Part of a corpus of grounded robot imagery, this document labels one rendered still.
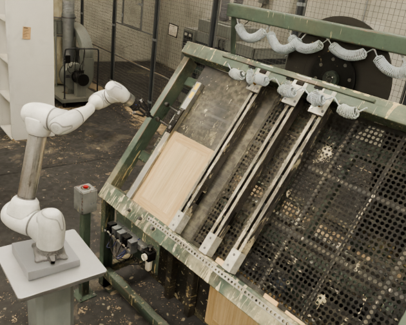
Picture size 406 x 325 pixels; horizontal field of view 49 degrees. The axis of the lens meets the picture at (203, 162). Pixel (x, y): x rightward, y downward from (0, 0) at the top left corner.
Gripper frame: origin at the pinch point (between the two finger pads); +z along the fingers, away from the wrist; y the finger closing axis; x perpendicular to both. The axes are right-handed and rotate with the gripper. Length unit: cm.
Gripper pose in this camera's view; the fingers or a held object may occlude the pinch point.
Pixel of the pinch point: (149, 115)
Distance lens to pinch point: 318.7
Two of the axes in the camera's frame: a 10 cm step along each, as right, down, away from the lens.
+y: -5.2, 8.5, -0.6
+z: 5.3, 3.8, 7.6
